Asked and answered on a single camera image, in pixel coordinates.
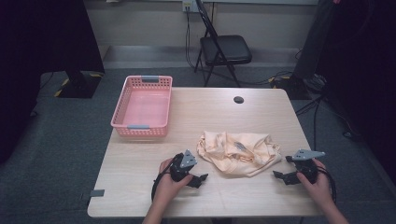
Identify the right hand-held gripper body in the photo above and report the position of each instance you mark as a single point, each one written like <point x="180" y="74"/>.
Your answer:
<point x="306" y="168"/>

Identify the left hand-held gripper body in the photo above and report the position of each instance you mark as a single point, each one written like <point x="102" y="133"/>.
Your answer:
<point x="180" y="169"/>

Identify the peach printed t-shirt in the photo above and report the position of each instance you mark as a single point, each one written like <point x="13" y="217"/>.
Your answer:
<point x="236" y="152"/>

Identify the person's right hand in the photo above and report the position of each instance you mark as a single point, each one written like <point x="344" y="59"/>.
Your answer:
<point x="319" y="188"/>

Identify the person's left hand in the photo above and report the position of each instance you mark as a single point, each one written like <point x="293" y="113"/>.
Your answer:
<point x="168" y="189"/>

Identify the pink plastic basket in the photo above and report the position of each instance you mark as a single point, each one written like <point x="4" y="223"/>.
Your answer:
<point x="144" y="109"/>

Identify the black round table grommet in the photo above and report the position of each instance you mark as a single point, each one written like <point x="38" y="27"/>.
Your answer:
<point x="238" y="100"/>

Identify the grey tape piece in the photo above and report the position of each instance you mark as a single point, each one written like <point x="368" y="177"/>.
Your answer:
<point x="97" y="193"/>

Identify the dark curtain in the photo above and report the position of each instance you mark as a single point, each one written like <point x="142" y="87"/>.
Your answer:
<point x="367" y="77"/>
<point x="37" y="46"/>

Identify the dark upright panel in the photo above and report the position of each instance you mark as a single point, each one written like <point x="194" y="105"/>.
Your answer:
<point x="314" y="40"/>

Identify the black folding chair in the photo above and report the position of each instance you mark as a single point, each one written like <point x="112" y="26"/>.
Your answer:
<point x="225" y="49"/>

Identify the black stand base yellow tape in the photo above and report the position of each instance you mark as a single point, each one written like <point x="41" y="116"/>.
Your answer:
<point x="79" y="85"/>

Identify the white wall socket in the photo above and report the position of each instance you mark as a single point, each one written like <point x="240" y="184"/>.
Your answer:
<point x="187" y="5"/>

